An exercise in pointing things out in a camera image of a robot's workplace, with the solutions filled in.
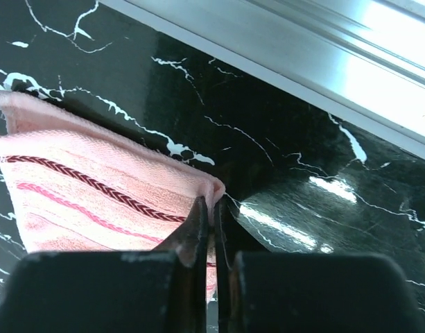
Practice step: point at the right side aluminium rail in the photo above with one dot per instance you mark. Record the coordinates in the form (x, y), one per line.
(361, 61)

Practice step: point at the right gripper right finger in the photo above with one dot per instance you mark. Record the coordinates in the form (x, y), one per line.
(264, 291)

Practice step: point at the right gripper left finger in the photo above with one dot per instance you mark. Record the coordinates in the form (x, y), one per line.
(161, 290)

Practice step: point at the pink towel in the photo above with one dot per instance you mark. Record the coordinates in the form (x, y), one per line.
(75, 185)

